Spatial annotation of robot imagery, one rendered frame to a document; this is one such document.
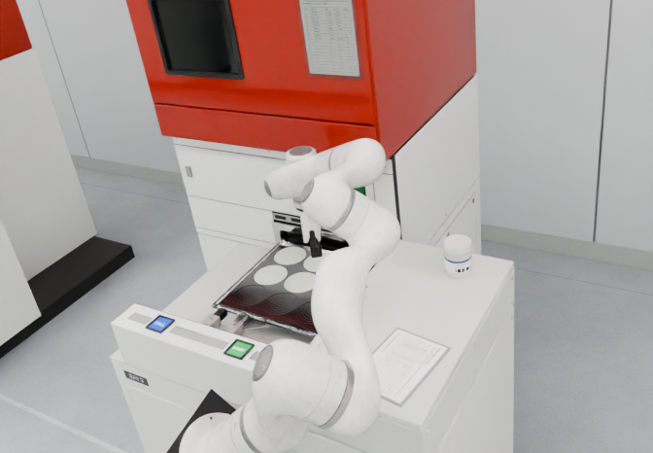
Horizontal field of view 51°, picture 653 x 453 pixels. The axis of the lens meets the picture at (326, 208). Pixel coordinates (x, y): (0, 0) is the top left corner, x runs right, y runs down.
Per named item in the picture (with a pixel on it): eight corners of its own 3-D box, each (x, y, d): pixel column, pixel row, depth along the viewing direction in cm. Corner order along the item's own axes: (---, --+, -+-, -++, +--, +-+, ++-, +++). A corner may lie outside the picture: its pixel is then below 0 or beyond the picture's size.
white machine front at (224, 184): (200, 228, 249) (175, 127, 230) (405, 273, 209) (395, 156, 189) (195, 233, 247) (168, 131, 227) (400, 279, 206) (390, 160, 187)
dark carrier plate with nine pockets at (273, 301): (284, 242, 219) (284, 241, 219) (380, 262, 202) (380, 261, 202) (219, 304, 195) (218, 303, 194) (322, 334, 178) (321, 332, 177)
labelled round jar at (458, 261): (451, 261, 186) (449, 231, 182) (475, 266, 183) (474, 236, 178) (440, 275, 181) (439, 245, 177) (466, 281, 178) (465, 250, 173)
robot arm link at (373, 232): (271, 420, 117) (348, 452, 123) (308, 401, 109) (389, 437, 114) (321, 200, 149) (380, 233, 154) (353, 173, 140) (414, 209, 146)
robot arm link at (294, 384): (290, 468, 127) (367, 420, 112) (202, 433, 121) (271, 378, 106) (297, 409, 136) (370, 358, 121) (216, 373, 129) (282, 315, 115)
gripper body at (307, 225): (294, 193, 194) (300, 227, 199) (294, 211, 185) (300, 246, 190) (321, 191, 193) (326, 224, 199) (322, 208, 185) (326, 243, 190)
